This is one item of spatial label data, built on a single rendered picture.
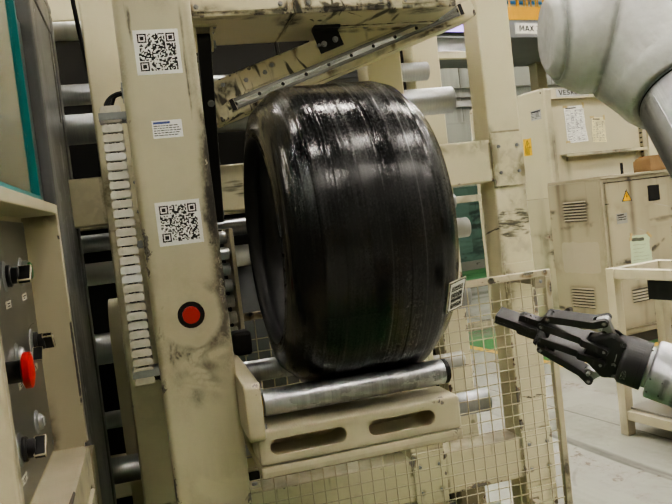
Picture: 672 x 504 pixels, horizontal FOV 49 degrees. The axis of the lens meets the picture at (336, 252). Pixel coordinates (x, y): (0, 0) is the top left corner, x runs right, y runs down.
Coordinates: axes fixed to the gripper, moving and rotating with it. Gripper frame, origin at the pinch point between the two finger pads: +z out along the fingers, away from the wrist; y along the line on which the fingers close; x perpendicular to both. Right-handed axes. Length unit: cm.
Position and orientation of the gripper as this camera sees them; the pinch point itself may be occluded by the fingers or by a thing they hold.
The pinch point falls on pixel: (518, 321)
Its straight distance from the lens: 122.3
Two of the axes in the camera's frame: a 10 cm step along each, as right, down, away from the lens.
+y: -0.2, 8.5, 5.3
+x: 5.2, -4.4, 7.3
